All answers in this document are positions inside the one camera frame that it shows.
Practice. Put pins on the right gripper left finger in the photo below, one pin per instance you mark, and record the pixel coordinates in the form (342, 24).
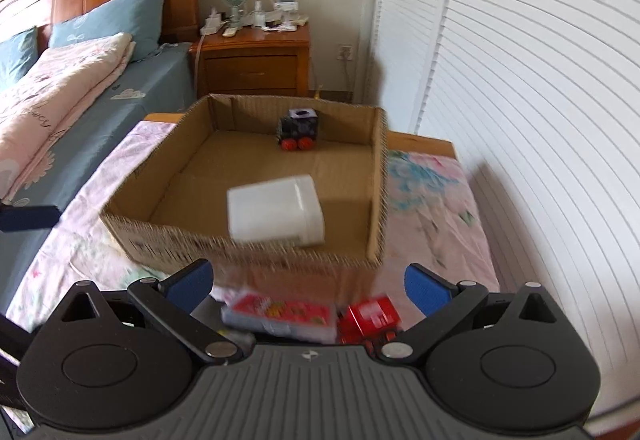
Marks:
(167, 306)

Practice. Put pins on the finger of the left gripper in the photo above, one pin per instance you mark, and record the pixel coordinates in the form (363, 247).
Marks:
(25, 218)

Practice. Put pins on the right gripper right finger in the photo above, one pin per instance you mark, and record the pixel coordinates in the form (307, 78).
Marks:
(446, 308)

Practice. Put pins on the red toy car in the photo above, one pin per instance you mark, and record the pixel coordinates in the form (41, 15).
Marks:
(372, 324)

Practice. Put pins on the red card box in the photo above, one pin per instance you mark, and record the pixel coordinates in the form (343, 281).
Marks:
(281, 317)

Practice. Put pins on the white plastic container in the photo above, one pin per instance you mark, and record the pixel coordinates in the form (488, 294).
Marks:
(285, 210)

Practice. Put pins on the floral pink table cloth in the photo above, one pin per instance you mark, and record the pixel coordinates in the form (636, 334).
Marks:
(433, 222)

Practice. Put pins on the brown cardboard box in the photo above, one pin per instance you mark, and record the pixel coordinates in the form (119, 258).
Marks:
(172, 208)

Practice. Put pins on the pink quilt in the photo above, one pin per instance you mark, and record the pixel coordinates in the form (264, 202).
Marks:
(38, 110)

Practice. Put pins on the blue pillow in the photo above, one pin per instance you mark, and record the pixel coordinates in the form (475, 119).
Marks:
(18, 54)
(142, 19)

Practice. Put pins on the blue bed sheet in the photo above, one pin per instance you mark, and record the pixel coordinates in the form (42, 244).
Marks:
(160, 83)

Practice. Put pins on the wooden nightstand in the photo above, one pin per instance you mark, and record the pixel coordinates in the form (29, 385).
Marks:
(253, 62)

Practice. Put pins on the white power strip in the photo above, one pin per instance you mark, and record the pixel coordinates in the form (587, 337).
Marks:
(213, 22)

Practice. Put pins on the white louvered closet door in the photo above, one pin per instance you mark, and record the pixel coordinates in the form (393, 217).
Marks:
(541, 101)

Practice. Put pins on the clear spray bottle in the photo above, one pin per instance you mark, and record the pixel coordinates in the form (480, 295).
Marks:
(259, 16)

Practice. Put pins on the small green desk fan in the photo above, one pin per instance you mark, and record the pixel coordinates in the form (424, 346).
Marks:
(236, 12)

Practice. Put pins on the white gadget on nightstand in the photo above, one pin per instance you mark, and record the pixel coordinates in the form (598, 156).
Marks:
(285, 17)

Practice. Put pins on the wall power socket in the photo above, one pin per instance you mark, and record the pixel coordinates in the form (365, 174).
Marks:
(345, 52)

